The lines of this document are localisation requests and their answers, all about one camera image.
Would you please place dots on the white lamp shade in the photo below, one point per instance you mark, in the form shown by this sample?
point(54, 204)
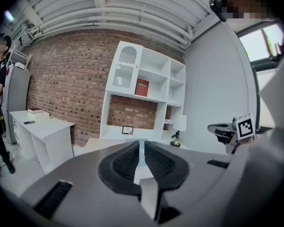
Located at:
point(180, 123)

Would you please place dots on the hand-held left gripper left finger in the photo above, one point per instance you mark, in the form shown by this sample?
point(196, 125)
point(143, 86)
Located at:
point(118, 167)

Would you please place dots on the black head-worn camera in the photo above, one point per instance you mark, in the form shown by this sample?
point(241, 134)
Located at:
point(217, 8)

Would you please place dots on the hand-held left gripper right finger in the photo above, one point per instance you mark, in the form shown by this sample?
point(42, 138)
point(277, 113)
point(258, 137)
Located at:
point(165, 167)

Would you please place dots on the flat white box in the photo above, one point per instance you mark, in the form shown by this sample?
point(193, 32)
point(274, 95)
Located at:
point(39, 115)

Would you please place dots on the grey cabinet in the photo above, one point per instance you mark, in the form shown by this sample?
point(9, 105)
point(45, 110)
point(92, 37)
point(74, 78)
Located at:
point(17, 89)

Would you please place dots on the dark red book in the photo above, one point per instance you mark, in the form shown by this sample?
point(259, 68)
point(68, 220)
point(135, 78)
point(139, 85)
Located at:
point(35, 110)

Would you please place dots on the person's head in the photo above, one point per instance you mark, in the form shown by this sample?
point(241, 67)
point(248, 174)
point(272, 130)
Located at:
point(246, 1)

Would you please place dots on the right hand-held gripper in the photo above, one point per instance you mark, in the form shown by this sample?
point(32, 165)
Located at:
point(245, 126)

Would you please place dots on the black framed picture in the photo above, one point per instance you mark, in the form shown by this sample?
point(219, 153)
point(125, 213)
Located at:
point(127, 129)

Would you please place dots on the white drawer desk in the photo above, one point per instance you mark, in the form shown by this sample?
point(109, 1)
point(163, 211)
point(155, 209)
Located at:
point(47, 129)

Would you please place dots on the light blue binder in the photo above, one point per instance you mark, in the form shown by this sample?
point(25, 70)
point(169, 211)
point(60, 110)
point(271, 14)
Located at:
point(142, 155)

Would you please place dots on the black phone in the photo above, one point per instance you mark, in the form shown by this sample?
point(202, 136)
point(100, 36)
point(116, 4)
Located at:
point(29, 122)

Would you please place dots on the window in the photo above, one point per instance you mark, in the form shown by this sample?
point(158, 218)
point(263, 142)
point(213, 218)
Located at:
point(258, 44)

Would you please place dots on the white shelf unit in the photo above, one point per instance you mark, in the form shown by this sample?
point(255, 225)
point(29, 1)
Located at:
point(156, 67)

